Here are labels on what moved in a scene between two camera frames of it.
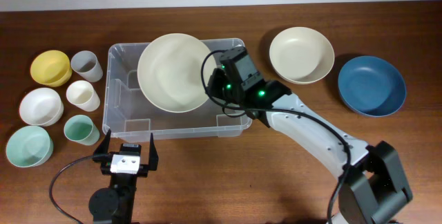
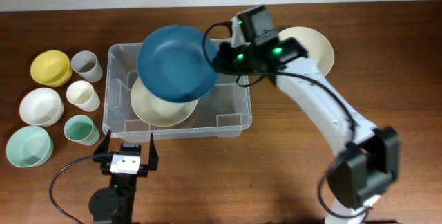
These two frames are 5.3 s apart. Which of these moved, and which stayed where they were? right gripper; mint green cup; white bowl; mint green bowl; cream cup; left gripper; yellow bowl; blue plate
Moved: right gripper; blue plate
Stayed: left gripper; mint green cup; white bowl; yellow bowl; mint green bowl; cream cup
